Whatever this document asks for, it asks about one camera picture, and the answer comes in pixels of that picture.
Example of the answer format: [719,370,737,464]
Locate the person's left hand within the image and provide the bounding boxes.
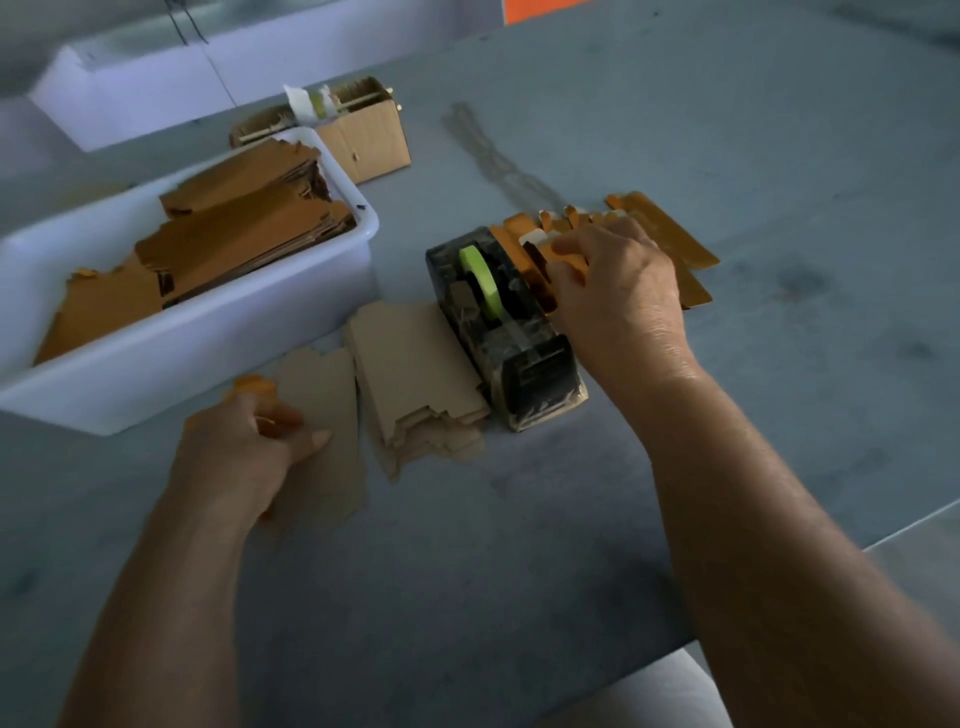
[168,393,333,530]

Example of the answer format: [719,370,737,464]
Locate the person's right hand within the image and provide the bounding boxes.
[543,210,702,404]

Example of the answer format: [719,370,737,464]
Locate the pile of gold boxes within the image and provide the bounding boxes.
[487,190,722,312]

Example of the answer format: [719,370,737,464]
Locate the gold box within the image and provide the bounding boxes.
[187,375,305,440]

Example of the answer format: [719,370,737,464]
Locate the single beige blank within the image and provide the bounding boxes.
[270,348,368,519]

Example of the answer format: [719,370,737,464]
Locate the pile of beige blanks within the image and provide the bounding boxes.
[348,300,492,479]

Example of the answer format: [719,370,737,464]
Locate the gold cartons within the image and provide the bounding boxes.
[33,138,359,366]

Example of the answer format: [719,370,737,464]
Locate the person's right forearm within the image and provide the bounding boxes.
[615,360,960,728]

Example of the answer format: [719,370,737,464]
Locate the person's left forearm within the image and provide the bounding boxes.
[60,502,260,728]

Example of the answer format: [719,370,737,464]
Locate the person's pale clothing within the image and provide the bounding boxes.
[540,645,737,728]

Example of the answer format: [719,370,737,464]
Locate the white plastic bin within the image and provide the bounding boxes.
[0,127,381,437]

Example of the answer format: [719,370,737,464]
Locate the black tape dispenser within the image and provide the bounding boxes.
[426,225,590,434]

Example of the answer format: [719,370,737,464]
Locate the green tape roll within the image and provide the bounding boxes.
[457,244,507,324]

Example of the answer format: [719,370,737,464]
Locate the small cardboard box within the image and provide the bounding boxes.
[229,75,413,186]

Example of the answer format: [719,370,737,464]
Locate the orange tray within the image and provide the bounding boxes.
[502,0,594,26]

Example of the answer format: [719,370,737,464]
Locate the long white tray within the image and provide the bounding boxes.
[27,0,504,152]

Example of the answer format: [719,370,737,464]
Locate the black wire clip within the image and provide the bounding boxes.
[165,0,200,47]

